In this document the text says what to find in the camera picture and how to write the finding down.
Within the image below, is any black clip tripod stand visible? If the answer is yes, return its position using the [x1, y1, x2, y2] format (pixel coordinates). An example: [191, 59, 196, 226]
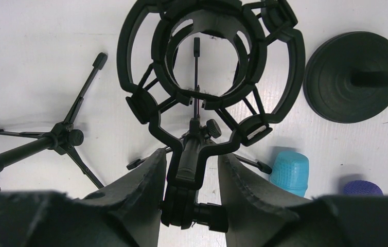
[0, 52, 108, 189]

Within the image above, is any teal microphone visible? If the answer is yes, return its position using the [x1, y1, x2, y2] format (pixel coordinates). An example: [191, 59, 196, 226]
[269, 151, 309, 197]

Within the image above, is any black shock-mount tripod stand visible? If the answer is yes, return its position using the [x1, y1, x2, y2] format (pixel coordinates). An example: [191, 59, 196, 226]
[116, 1, 305, 233]

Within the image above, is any black round-base mic stand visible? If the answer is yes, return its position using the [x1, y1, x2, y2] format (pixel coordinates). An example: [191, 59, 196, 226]
[303, 31, 388, 124]

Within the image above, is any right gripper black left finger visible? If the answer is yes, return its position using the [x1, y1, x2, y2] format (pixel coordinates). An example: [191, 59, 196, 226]
[0, 149, 166, 246]

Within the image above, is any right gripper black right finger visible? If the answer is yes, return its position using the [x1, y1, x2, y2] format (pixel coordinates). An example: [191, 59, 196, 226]
[218, 154, 388, 246]

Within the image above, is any purple microphone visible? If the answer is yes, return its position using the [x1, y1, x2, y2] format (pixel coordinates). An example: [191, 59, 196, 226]
[342, 180, 383, 196]

